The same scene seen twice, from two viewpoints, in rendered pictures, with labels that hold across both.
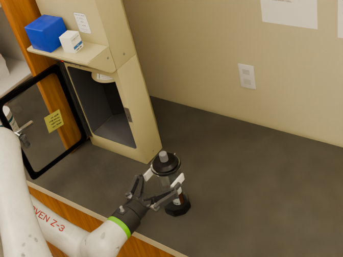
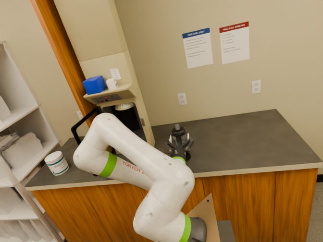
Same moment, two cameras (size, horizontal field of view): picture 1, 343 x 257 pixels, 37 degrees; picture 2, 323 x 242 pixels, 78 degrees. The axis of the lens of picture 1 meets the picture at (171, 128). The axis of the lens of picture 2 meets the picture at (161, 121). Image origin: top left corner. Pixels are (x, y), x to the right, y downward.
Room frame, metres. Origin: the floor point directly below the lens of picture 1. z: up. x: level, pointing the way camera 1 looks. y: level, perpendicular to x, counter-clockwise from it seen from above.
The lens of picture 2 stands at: (0.38, 0.72, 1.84)
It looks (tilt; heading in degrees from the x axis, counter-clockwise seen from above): 27 degrees down; 329
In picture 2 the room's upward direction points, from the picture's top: 15 degrees counter-clockwise
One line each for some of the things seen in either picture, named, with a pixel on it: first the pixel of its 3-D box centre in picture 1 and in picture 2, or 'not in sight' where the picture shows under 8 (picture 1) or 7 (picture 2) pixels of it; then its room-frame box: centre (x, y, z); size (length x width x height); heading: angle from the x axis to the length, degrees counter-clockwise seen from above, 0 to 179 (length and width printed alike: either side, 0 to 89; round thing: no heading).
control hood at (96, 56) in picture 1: (70, 59); (110, 96); (1.65, 0.29, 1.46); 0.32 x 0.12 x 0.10; 45
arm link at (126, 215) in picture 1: (125, 219); (177, 159); (1.14, 0.22, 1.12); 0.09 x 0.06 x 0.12; 45
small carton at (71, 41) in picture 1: (71, 42); (112, 83); (1.62, 0.26, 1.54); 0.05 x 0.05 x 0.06; 53
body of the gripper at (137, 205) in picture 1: (139, 204); (178, 151); (1.19, 0.17, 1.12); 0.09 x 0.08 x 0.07; 135
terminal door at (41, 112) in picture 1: (44, 123); (95, 141); (1.69, 0.49, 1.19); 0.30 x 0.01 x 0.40; 128
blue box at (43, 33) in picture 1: (47, 33); (94, 84); (1.71, 0.35, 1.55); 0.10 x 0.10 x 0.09; 45
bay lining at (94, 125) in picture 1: (121, 91); (129, 118); (1.78, 0.16, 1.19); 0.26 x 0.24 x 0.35; 45
